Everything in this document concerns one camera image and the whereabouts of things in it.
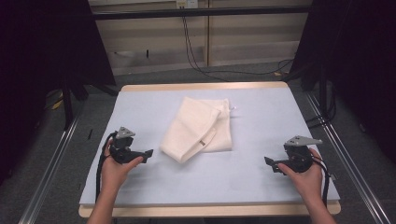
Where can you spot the black metal stand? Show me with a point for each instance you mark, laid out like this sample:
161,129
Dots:
67,105

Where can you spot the person's left hand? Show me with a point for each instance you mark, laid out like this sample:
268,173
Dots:
113,174

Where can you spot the person's right hand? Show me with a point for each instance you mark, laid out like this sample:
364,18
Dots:
308,183

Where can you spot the metal floor rail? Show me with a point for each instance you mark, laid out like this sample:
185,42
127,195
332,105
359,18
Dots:
351,168
46,174

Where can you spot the black curtain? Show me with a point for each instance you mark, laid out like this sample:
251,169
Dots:
46,46
351,46

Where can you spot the white wall socket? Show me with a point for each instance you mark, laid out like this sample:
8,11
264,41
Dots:
186,3

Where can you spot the light blue table mat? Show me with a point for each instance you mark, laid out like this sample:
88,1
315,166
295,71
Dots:
218,180

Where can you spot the white mesh laundry bag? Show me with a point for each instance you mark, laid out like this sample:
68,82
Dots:
193,124

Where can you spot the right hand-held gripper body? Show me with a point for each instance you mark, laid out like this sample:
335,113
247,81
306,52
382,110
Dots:
299,158

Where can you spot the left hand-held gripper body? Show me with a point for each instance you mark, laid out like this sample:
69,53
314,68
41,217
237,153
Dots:
123,149

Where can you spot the black horizontal bar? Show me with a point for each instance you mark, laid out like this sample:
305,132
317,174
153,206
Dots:
202,13

